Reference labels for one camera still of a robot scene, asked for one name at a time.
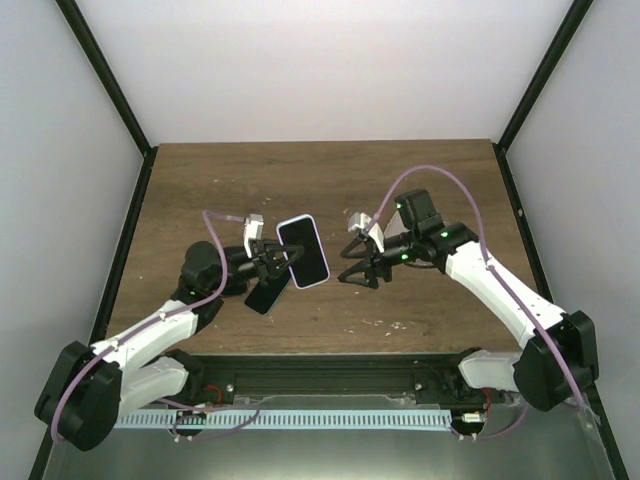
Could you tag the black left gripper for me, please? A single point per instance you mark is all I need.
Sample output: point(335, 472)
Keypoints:
point(265, 261)

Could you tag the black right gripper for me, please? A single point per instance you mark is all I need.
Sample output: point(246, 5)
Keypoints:
point(371, 257)

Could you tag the teal phone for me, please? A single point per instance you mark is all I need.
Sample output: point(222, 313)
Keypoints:
point(263, 297)

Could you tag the light blue phone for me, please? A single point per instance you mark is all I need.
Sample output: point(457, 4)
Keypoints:
point(306, 255)

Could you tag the lilac phone case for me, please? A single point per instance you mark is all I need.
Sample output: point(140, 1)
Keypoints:
point(305, 252)

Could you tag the beige phone case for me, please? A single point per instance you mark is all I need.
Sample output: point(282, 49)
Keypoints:
point(395, 226)

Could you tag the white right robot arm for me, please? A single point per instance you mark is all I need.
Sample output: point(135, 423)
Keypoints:
point(558, 356)

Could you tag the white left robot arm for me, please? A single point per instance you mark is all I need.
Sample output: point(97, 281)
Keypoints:
point(92, 386)

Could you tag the grey metal front plate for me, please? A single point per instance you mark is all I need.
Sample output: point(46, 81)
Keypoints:
point(557, 445)

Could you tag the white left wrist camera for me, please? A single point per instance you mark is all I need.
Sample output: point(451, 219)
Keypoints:
point(252, 231)

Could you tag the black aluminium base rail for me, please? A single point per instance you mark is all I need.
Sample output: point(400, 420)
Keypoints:
point(423, 377)

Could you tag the black left table edge rail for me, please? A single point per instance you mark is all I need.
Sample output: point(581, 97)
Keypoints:
point(110, 292)

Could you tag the black table edge rail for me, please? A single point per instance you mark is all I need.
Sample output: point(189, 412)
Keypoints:
point(606, 434)
point(110, 292)

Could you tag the light blue slotted cable duct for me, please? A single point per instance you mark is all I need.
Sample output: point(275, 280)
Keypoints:
point(412, 420)

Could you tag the black right table edge rail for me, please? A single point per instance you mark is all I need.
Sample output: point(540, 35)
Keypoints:
point(606, 434)

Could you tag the black left frame post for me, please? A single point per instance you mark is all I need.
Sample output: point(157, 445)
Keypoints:
point(81, 30)

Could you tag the black frame post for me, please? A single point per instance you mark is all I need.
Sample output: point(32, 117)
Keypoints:
point(81, 30)
point(562, 38)

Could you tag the black right frame post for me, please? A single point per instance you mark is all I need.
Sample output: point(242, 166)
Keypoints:
point(562, 38)

